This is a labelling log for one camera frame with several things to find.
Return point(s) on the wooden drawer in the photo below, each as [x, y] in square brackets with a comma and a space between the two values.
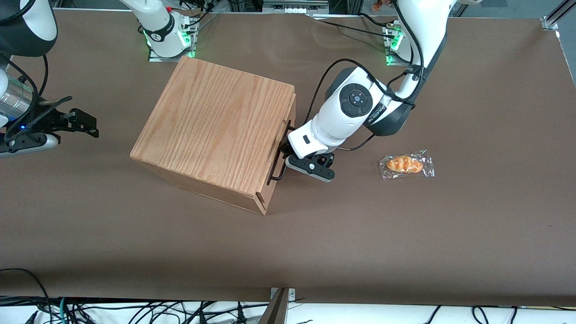
[276, 162]

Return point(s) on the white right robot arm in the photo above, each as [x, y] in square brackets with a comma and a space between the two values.
[157, 27]

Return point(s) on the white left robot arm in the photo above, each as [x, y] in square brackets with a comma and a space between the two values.
[337, 117]

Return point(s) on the wooden drawer cabinet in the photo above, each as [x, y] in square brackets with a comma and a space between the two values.
[211, 126]

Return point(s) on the bread roll in plastic wrapper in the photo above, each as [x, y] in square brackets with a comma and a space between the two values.
[405, 164]

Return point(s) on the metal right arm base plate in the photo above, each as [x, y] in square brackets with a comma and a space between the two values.
[157, 59]

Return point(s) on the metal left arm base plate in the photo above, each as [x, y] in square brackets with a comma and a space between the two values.
[390, 60]

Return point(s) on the grey metal frame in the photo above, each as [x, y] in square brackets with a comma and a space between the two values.
[294, 5]

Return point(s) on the small metal bracket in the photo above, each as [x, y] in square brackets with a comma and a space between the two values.
[291, 294]

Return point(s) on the aluminium profile rail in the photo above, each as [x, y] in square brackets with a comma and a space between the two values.
[558, 13]

